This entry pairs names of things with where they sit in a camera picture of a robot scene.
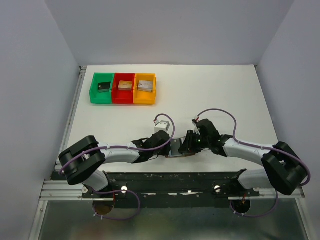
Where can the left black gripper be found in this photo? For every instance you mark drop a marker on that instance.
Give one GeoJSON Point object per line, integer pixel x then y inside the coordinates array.
{"type": "Point", "coordinates": [166, 151]}

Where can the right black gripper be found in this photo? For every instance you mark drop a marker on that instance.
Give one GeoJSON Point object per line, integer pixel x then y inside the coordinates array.
{"type": "Point", "coordinates": [187, 145]}

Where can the black credit card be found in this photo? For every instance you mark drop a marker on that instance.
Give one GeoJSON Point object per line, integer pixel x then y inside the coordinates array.
{"type": "Point", "coordinates": [175, 144]}

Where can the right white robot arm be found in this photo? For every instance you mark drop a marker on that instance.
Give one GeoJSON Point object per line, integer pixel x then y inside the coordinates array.
{"type": "Point", "coordinates": [280, 168]}

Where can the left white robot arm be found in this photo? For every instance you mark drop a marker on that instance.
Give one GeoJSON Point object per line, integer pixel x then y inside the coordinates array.
{"type": "Point", "coordinates": [80, 162]}

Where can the silver card stack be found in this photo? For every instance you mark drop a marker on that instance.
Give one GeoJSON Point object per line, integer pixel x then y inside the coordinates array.
{"type": "Point", "coordinates": [145, 86]}

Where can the gold card stack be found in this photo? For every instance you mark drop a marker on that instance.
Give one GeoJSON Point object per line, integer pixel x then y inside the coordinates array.
{"type": "Point", "coordinates": [124, 85]}

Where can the black card stack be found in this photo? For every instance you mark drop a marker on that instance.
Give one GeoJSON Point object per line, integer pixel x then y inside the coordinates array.
{"type": "Point", "coordinates": [104, 87]}

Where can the orange plastic bin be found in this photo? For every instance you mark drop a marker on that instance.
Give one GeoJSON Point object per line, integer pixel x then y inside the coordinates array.
{"type": "Point", "coordinates": [144, 98]}

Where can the red plastic bin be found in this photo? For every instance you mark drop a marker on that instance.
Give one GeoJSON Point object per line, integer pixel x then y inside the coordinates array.
{"type": "Point", "coordinates": [122, 97]}

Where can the green plastic bin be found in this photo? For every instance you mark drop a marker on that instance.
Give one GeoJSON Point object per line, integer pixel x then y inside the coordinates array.
{"type": "Point", "coordinates": [100, 98]}

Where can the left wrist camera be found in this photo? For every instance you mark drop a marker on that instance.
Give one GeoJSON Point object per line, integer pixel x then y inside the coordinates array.
{"type": "Point", "coordinates": [162, 126]}

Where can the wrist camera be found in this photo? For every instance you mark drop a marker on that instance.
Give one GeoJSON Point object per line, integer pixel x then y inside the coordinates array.
{"type": "Point", "coordinates": [195, 122]}
{"type": "Point", "coordinates": [162, 126]}

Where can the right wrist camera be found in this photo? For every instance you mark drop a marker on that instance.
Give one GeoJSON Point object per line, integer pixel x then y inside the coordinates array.
{"type": "Point", "coordinates": [195, 122]}

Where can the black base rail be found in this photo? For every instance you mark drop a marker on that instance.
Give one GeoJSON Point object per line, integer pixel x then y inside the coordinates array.
{"type": "Point", "coordinates": [171, 190]}

